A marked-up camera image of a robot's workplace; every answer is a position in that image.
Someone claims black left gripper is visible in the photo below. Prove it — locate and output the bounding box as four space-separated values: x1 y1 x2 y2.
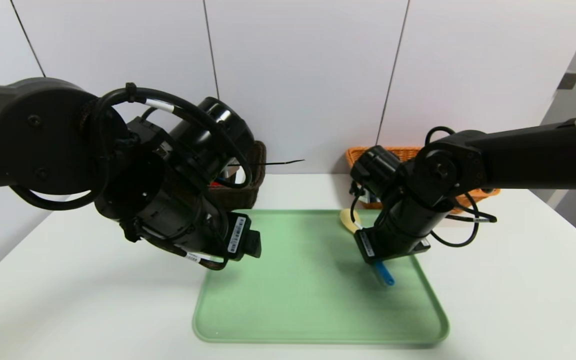
180 195 262 262

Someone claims wooden spoon with blue handle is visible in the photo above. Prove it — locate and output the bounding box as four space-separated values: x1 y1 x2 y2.
339 208 397 287

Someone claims dark brown wicker basket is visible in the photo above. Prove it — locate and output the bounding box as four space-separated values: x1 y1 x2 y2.
207 140 268 211

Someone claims orange wicker basket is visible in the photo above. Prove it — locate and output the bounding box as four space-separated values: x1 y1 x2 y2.
345 146 500 215

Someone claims light green plastic tray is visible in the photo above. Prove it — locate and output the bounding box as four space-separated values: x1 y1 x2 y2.
192 209 450 345

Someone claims thin black zip tie tail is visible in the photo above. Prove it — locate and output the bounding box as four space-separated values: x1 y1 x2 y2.
228 159 306 168

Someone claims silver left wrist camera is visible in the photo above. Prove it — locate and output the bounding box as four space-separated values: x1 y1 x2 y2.
220 166 248 185

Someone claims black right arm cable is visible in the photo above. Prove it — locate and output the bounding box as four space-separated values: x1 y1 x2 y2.
349 126 499 249

